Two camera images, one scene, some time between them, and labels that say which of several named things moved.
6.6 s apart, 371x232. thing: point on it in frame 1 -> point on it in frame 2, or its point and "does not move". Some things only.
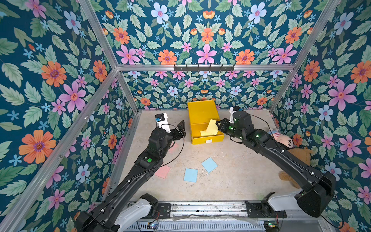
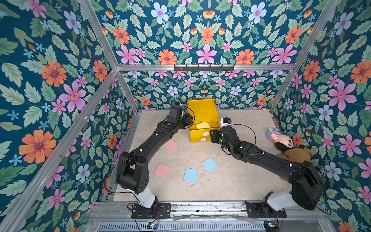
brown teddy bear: [304, 154] does not move
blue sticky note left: [191, 175] does not move
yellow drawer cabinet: [201, 114] does not move
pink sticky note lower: [163, 171] does not move
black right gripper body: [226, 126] -> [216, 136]
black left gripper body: [176, 137] -> [184, 122]
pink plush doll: [286, 140] does not move
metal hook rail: [204, 68] does not move
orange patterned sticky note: [212, 127] -> [203, 125]
